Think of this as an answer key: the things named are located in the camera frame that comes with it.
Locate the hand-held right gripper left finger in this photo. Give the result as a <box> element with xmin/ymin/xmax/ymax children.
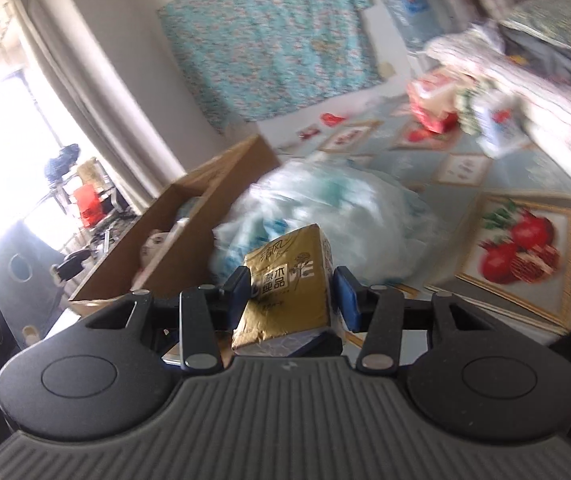
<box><xmin>87</xmin><ymin>266</ymin><xmax>251</xmax><ymax>375</ymax></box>

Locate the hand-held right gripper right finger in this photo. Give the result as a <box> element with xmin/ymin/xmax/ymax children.
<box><xmin>333</xmin><ymin>267</ymin><xmax>497</xmax><ymax>375</ymax></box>

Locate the gold tissue pack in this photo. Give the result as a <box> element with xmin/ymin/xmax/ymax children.
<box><xmin>230</xmin><ymin>223</ymin><xmax>336</xmax><ymax>352</ymax></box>

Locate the white plastic bag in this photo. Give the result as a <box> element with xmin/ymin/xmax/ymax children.
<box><xmin>210</xmin><ymin>157</ymin><xmax>439</xmax><ymax>283</ymax></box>

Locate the cardboard box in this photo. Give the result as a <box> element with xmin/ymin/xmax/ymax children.
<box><xmin>68</xmin><ymin>135</ymin><xmax>282</xmax><ymax>313</ymax></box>

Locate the green floral cloth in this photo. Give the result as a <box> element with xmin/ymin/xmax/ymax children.
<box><xmin>457</xmin><ymin>85</ymin><xmax>489</xmax><ymax>133</ymax></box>

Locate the white wet wipe pack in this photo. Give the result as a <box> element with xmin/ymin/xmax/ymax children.
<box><xmin>475</xmin><ymin>91</ymin><xmax>532</xmax><ymax>158</ymax></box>

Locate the red cloth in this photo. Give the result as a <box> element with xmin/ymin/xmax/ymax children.
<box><xmin>73</xmin><ymin>183</ymin><xmax>104</xmax><ymax>226</ymax></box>

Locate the red tissue pack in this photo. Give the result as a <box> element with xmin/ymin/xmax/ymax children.
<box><xmin>407</xmin><ymin>71</ymin><xmax>460</xmax><ymax>134</ymax></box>

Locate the dark blue cloth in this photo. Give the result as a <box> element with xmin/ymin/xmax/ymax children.
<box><xmin>46</xmin><ymin>143</ymin><xmax>82</xmax><ymax>181</ymax></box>

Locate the pale curtain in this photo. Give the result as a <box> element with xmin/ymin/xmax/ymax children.
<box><xmin>6</xmin><ymin>0</ymin><xmax>186</xmax><ymax>211</ymax></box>

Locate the white striped quilt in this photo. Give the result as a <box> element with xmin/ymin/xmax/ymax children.
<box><xmin>424</xmin><ymin>24</ymin><xmax>571</xmax><ymax>201</ymax></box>

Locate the blue water jug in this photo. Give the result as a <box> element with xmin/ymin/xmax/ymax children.
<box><xmin>382</xmin><ymin>0</ymin><xmax>450</xmax><ymax>51</ymax></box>

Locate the grey bedsheet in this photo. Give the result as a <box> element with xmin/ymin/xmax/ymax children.
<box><xmin>503</xmin><ymin>27</ymin><xmax>571</xmax><ymax>91</ymax></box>

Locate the green floral pillow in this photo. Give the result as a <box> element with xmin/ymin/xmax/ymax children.
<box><xmin>503</xmin><ymin>0</ymin><xmax>571</xmax><ymax>53</ymax></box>

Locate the teal floral wall cloth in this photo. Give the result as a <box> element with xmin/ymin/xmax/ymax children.
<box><xmin>158</xmin><ymin>0</ymin><xmax>381</xmax><ymax>136</ymax></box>

